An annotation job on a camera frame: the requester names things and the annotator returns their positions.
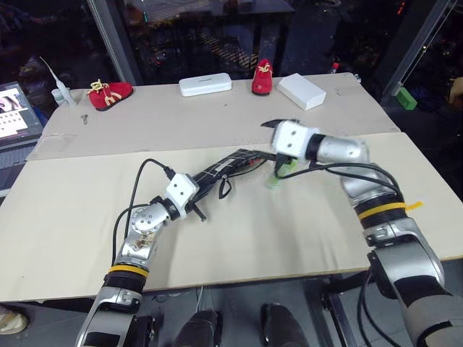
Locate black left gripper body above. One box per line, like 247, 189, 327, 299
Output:
186, 187, 210, 213

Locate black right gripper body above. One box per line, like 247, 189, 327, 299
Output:
279, 153, 307, 166

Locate green highlighter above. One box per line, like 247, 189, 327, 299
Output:
265, 158, 300, 189

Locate black grid pouch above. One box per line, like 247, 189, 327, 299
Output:
190, 147, 281, 204

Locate red shoe with yellow laces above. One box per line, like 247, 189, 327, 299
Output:
86, 80, 135, 112
251, 59, 274, 97

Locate white rectangular box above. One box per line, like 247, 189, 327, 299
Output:
277, 73, 327, 111

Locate cardboard sheet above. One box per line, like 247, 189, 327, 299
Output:
25, 72, 402, 162
0, 132, 463, 303

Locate white rounded plastic case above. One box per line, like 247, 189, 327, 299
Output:
178, 72, 233, 98

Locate dark rounded shape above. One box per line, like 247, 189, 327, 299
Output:
172, 309, 222, 347
260, 302, 309, 347

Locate green plastic block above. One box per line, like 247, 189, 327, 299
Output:
396, 87, 418, 111

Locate grey metal pillar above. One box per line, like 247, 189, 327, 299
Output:
379, 0, 457, 98
85, 0, 143, 87

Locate white nozzle squeeze bottle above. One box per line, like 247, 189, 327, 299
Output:
38, 56, 78, 108

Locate laptop computer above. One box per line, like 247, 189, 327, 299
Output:
0, 81, 45, 150

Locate tan shoe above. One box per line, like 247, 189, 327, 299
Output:
0, 305, 29, 336

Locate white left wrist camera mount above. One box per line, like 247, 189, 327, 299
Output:
164, 173, 200, 220

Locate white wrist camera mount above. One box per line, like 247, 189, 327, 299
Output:
271, 120, 320, 160
164, 173, 200, 220

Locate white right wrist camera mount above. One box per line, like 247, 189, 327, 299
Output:
271, 120, 320, 160

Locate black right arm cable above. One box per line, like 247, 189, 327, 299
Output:
275, 162, 404, 203

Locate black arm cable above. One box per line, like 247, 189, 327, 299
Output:
275, 162, 404, 203
111, 158, 175, 267

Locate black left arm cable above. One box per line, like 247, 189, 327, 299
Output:
111, 158, 175, 267

